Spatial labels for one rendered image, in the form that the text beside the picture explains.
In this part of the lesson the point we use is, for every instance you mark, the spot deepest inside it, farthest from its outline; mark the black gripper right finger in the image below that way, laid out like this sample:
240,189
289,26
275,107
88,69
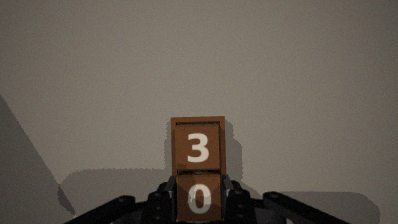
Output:
273,209

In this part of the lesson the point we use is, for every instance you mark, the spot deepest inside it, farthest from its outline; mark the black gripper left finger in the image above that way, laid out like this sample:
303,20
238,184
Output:
124,210

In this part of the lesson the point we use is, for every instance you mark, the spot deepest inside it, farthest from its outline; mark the brown cube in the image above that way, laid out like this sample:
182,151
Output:
199,195
198,146

